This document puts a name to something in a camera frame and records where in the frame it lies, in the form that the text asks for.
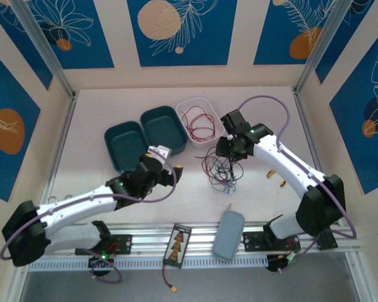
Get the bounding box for black controller board green light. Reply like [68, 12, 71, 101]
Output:
[87, 253, 116, 269]
[266, 254, 300, 274]

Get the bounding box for aluminium mounting rail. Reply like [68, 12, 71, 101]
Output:
[14, 221, 362, 257]

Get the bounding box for black cable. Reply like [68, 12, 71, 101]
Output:
[214, 157, 240, 186]
[207, 154, 245, 189]
[193, 145, 237, 189]

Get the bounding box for aluminium side rail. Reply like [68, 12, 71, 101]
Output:
[33, 91, 79, 235]
[292, 87, 327, 177]

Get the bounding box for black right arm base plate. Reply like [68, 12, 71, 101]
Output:
[242, 231, 300, 252]

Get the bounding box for red black wire yellow connector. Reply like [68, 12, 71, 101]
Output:
[161, 266, 179, 294]

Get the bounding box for grey blue zip pouch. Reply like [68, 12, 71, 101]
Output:
[211, 203, 246, 261]

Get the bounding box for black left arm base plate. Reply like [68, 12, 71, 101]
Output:
[74, 233, 133, 256]

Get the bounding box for white plastic bin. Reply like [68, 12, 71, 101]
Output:
[175, 96, 225, 148]

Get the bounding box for teal plastic bin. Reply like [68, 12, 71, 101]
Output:
[103, 120, 149, 173]
[139, 105, 188, 157]

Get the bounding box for blue cable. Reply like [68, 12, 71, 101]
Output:
[215, 155, 237, 189]
[211, 176, 238, 194]

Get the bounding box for aluminium frame post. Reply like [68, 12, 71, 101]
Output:
[9, 0, 78, 100]
[292, 0, 358, 95]

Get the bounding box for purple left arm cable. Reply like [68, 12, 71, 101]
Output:
[0, 157, 178, 284]

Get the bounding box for black connector board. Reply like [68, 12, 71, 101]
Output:
[163, 223, 192, 269]

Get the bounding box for yellow black pliers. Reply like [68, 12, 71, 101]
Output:
[265, 169, 288, 189]

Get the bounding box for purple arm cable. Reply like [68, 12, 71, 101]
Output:
[0, 157, 178, 284]
[238, 95, 357, 274]

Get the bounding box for white slotted cable duct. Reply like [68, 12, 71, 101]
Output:
[27, 254, 270, 272]

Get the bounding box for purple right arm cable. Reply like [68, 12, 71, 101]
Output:
[238, 95, 357, 274]

